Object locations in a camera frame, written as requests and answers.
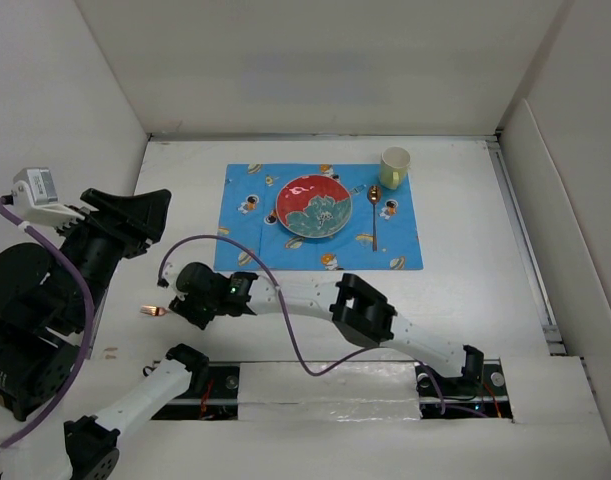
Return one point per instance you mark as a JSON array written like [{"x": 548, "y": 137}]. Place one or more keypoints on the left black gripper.
[{"x": 139, "y": 219}]

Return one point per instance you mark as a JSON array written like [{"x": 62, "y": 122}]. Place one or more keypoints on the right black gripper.
[{"x": 187, "y": 309}]

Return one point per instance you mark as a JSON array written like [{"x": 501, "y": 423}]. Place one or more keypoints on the copper fork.
[{"x": 153, "y": 311}]

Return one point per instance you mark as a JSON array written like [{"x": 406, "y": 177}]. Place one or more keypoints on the blue space-print cloth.
[{"x": 250, "y": 224}]

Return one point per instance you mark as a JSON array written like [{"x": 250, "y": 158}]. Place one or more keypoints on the red and teal plate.
[{"x": 314, "y": 206}]

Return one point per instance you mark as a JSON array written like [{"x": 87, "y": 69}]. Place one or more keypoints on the copper spoon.
[{"x": 374, "y": 195}]

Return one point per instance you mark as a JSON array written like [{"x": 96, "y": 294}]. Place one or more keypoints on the pale yellow mug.
[{"x": 394, "y": 166}]

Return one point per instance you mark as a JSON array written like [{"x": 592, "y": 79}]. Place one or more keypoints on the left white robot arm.
[{"x": 50, "y": 290}]

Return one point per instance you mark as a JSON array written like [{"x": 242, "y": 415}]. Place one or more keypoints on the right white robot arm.
[{"x": 363, "y": 316}]

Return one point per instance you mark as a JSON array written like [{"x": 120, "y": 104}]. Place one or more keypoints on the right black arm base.
[{"x": 440, "y": 400}]

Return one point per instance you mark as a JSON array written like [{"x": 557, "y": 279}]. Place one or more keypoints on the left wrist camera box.
[{"x": 40, "y": 184}]

